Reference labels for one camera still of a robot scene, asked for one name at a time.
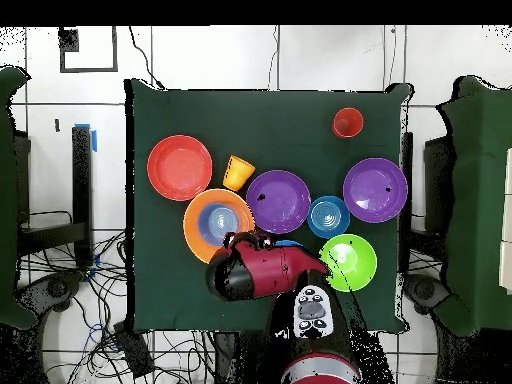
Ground black floor cable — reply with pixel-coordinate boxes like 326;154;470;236
128;26;165;90

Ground dark green tablecloth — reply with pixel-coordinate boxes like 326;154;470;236
125;78;413;335

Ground green cloth side table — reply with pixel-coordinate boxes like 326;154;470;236
0;65;39;329
433;75;512;337

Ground black pedestal leg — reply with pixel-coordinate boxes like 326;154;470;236
17;271;85;313
403;273;453;315

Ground tangled floor cables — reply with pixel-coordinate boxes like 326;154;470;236
17;231;217;384

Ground black metal stand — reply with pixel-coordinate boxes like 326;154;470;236
17;125;94;267

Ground red shallow bowl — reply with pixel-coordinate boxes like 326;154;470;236
146;134;214;201

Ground small translucent blue bowl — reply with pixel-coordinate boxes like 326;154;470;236
196;202;242;247
306;195;351;240

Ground black power brick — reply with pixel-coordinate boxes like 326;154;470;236
113;319;156;379

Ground purple bowl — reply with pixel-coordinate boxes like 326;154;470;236
245;169;312;235
342;157;409;224

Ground white box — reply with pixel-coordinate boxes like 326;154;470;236
497;147;512;295

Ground green bowl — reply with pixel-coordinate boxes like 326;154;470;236
319;233;378;293

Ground large orange bowl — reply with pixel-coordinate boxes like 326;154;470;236
182;188;256;264

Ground red cup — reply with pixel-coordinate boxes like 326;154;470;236
331;106;365;140

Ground orange cup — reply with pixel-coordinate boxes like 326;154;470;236
222;154;256;192

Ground blue tape strip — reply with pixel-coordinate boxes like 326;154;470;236
74;123;98;153

